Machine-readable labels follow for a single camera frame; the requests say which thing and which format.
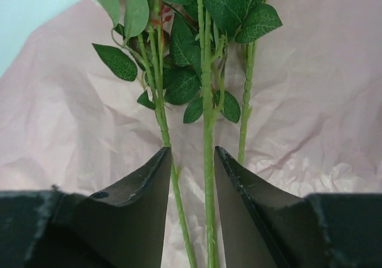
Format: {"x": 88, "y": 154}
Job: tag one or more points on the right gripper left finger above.
{"x": 121, "y": 225}

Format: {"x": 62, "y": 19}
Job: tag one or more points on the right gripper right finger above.
{"x": 264, "y": 226}

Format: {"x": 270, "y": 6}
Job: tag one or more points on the purple wrapping paper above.
{"x": 316, "y": 99}

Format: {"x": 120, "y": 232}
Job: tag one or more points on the pink flower bouquet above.
{"x": 194, "y": 53}

